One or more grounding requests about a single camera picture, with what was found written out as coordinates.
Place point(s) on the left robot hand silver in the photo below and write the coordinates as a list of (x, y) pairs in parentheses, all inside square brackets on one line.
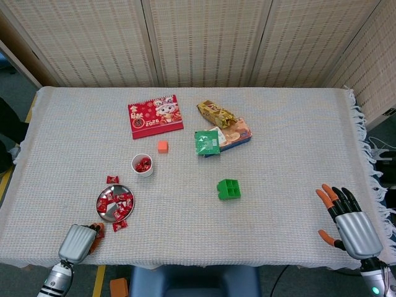
[(75, 244)]

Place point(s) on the right robot hand silver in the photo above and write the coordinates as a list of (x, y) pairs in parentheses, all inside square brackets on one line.
[(359, 235)]

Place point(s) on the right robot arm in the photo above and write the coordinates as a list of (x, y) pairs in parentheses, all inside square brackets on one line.
[(372, 278)]

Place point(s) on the round metal plate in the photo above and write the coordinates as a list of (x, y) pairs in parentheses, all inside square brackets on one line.
[(116, 189)]

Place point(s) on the white paper cup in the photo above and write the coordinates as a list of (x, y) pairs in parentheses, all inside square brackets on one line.
[(145, 174)]

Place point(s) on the orange floor block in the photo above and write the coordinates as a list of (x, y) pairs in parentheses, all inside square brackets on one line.
[(119, 287)]

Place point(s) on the black box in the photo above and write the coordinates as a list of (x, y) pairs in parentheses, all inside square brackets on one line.
[(388, 173)]

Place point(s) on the white woven tablecloth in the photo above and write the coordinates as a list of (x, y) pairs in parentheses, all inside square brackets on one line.
[(278, 201)]

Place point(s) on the orange cube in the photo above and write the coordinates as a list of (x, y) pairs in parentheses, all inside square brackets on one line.
[(163, 147)]

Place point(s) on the black trouser leg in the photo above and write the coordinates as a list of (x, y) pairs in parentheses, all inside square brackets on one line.
[(9, 130)]

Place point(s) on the green building block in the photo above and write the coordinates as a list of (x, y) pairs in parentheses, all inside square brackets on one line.
[(229, 189)]

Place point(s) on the red desk calendar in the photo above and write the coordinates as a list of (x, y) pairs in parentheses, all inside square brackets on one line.
[(154, 117)]

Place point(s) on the blue biscuit box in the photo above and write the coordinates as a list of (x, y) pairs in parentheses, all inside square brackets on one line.
[(238, 133)]

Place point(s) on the green foil packet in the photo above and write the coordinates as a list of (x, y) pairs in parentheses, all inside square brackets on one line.
[(206, 142)]

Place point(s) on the woven folding screen panel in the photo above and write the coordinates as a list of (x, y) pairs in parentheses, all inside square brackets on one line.
[(309, 43), (377, 62), (92, 43), (210, 43)]

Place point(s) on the gold snack bag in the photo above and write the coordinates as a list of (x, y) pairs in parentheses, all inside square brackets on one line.
[(213, 113)]

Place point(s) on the brown folding screen panel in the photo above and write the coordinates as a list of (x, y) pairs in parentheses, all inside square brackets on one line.
[(18, 52)]

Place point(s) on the metal screen bracket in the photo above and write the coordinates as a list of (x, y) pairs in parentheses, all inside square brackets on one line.
[(390, 112)]

